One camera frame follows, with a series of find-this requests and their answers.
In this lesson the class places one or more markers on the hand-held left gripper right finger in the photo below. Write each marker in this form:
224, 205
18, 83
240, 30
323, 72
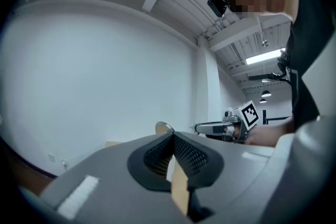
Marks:
236, 178

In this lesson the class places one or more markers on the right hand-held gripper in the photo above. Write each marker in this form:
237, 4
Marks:
249, 115

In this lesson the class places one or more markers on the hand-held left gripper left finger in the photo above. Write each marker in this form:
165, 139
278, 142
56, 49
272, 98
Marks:
110, 191

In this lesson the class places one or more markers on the tan paper tea bag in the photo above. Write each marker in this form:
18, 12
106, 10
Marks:
179, 191

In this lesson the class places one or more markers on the person's right forearm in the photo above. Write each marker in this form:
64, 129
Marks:
265, 133

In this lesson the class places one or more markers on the cardboard box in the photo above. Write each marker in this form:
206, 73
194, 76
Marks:
114, 144

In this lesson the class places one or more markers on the black pendant lamp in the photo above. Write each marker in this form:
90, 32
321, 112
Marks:
265, 94
262, 100

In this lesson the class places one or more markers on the long ceiling light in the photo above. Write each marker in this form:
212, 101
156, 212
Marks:
265, 56

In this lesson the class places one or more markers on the ceiling sprinkler pipe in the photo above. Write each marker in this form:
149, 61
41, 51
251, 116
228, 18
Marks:
263, 36

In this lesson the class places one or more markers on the white wall outlet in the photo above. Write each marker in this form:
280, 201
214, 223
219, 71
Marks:
51, 158
64, 163

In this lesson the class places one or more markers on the black metal frame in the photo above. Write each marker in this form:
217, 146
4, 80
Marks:
275, 118

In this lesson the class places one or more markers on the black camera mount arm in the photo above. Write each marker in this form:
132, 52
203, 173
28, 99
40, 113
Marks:
281, 70

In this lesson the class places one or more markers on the black head camera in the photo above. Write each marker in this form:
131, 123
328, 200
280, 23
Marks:
216, 4

